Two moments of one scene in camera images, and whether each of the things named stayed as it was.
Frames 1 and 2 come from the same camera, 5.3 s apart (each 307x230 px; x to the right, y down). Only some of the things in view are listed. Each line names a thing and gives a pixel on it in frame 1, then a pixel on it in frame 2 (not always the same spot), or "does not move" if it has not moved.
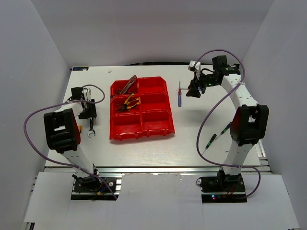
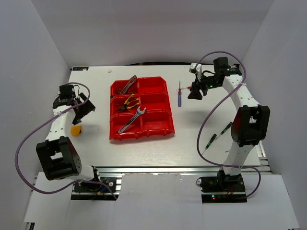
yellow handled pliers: x=125 y=105 does not move
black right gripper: x=193 y=91 does not move
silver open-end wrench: x=91 y=130 to x=138 y=113
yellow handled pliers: x=128 y=105 does not move
